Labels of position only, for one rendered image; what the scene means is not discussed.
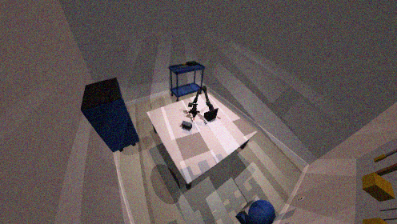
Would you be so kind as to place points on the grey sloped panel with hole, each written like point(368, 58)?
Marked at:
point(186, 125)

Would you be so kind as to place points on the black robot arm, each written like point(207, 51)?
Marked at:
point(194, 104)

